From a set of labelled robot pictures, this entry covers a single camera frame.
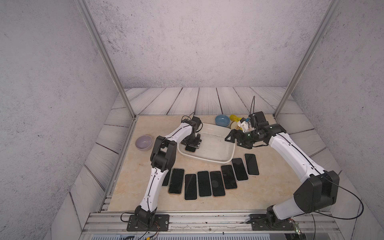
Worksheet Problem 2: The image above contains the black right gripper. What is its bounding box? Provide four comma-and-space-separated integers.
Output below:
224, 128, 259, 149

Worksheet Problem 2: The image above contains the white plastic storage box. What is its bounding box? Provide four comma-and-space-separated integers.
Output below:
178, 123, 235, 164

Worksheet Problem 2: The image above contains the black phone pink case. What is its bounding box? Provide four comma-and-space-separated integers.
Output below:
245, 154, 260, 176
210, 171, 226, 197

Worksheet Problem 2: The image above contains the black phone pink edge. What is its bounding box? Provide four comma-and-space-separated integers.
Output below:
232, 158, 249, 182

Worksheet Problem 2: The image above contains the black phone cream case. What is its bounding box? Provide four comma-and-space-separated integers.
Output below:
184, 174, 198, 201

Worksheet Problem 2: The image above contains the cracked phone pink case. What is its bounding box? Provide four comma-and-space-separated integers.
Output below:
168, 168, 185, 195

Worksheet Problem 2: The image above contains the black phone green case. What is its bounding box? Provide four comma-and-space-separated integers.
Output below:
197, 171, 212, 197

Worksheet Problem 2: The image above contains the black phone lilac case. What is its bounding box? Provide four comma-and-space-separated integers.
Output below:
162, 170, 172, 187

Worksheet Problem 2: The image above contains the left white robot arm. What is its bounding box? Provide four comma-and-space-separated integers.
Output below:
134, 116, 202, 228

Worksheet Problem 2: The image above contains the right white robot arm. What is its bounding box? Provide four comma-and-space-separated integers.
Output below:
225, 112, 340, 225

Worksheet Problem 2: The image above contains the yellow banana toy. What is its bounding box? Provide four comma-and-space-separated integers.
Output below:
230, 115, 246, 130

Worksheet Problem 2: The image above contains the blue ceramic bowl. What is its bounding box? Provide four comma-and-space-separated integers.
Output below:
215, 115, 231, 128

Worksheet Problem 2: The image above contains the lilac ceramic bowl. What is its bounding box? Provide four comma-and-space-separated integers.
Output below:
135, 135, 153, 152

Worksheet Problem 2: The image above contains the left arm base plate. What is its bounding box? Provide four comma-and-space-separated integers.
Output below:
127, 214, 170, 232

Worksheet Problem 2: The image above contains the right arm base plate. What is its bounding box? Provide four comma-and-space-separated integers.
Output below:
246, 214, 295, 231

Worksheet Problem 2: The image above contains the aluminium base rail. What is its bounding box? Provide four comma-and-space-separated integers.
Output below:
80, 211, 344, 240

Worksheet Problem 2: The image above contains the right aluminium frame post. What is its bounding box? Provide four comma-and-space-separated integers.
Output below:
273, 0, 342, 118

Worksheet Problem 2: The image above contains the aluminium frame post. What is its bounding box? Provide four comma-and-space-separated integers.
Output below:
75, 0, 136, 119
273, 0, 342, 118

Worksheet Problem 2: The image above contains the left aluminium frame post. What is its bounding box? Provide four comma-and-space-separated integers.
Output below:
75, 0, 136, 119

